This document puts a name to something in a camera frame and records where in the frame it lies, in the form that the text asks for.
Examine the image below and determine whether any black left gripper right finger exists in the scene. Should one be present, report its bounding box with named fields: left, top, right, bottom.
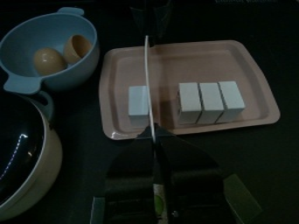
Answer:
left=155, top=123, right=263, bottom=224

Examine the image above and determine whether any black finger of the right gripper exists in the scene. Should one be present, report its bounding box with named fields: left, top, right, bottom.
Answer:
left=152, top=0, right=173, bottom=46
left=128, top=6, right=152, bottom=34

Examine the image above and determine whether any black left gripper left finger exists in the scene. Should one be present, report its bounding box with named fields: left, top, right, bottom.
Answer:
left=91, top=125, right=157, bottom=224

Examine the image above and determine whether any toy knife white blade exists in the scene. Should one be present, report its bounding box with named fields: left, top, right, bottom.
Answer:
left=143, top=34, right=173, bottom=224

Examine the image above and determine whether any pink plastic tray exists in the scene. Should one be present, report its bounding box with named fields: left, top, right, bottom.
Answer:
left=97, top=39, right=281, bottom=141

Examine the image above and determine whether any hollow wooden egg half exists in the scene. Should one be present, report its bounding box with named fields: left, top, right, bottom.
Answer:
left=61, top=34, right=93, bottom=66

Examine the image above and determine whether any cream pot with dark lid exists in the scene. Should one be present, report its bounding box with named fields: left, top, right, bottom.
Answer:
left=0, top=90, right=63, bottom=222

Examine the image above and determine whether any whole wooden toy egg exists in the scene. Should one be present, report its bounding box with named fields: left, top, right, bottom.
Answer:
left=32, top=47, right=68, bottom=77

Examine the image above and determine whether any light blue handled bowl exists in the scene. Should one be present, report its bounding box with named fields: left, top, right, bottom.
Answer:
left=0, top=7, right=100, bottom=95

